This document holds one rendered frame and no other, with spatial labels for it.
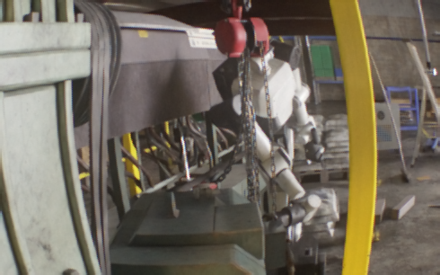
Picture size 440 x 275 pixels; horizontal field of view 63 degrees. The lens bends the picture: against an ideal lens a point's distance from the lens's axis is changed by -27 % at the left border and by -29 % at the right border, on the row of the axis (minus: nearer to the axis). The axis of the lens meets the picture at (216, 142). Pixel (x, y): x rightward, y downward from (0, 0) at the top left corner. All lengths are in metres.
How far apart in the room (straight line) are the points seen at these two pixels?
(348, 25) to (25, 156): 1.03
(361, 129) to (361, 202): 0.23
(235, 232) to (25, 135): 0.61
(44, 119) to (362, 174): 0.99
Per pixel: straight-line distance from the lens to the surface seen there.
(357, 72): 1.34
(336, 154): 5.18
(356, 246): 1.45
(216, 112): 1.95
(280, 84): 2.01
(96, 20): 0.81
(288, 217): 1.85
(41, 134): 0.67
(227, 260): 0.98
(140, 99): 1.93
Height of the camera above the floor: 1.21
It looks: 8 degrees down
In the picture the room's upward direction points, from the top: 5 degrees counter-clockwise
